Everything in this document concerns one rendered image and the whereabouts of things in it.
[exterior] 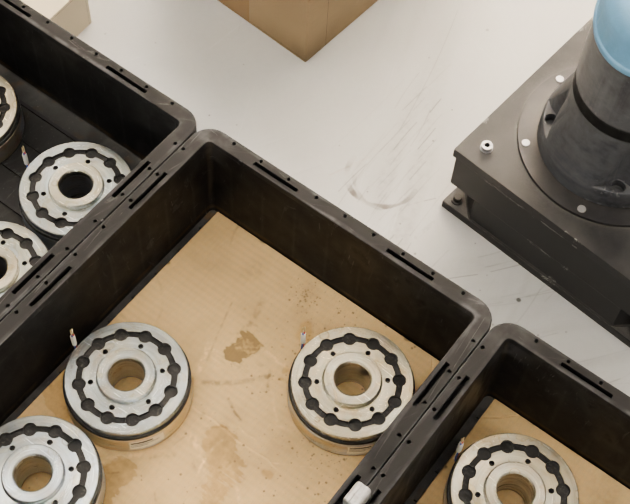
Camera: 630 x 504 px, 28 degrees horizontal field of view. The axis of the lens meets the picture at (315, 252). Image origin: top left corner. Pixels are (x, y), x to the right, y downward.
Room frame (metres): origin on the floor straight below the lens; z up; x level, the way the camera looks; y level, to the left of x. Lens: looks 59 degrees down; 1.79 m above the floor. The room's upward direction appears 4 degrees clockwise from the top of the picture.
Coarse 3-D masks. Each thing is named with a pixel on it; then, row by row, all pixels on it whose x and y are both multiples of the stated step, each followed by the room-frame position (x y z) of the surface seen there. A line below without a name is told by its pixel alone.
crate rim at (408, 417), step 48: (192, 144) 0.62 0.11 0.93; (240, 144) 0.62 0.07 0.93; (144, 192) 0.57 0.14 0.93; (288, 192) 0.58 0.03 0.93; (96, 240) 0.52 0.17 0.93; (384, 240) 0.54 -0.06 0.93; (48, 288) 0.48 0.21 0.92; (432, 288) 0.50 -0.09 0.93; (0, 336) 0.43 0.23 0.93; (480, 336) 0.46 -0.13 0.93; (432, 384) 0.42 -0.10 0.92; (384, 432) 0.37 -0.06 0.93
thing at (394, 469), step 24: (504, 336) 0.46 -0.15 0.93; (528, 336) 0.46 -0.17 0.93; (480, 360) 0.44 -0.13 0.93; (552, 360) 0.44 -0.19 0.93; (456, 384) 0.41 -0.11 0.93; (576, 384) 0.42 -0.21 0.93; (600, 384) 0.43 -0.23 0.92; (432, 408) 0.39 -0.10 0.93; (624, 408) 0.40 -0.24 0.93; (432, 432) 0.37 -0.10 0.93; (408, 456) 0.35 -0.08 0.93; (384, 480) 0.33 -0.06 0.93
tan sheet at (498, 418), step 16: (496, 400) 0.45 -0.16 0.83; (496, 416) 0.44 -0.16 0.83; (512, 416) 0.44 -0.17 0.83; (480, 432) 0.42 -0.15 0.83; (496, 432) 0.42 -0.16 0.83; (512, 432) 0.42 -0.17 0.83; (528, 432) 0.42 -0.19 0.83; (544, 432) 0.42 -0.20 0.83; (464, 448) 0.41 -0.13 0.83; (560, 448) 0.41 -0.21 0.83; (448, 464) 0.39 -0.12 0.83; (576, 464) 0.40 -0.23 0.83; (592, 464) 0.40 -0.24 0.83; (576, 480) 0.38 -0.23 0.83; (592, 480) 0.39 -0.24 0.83; (608, 480) 0.39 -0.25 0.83; (432, 496) 0.36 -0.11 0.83; (512, 496) 0.37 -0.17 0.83; (592, 496) 0.37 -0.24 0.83; (608, 496) 0.37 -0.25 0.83; (624, 496) 0.37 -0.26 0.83
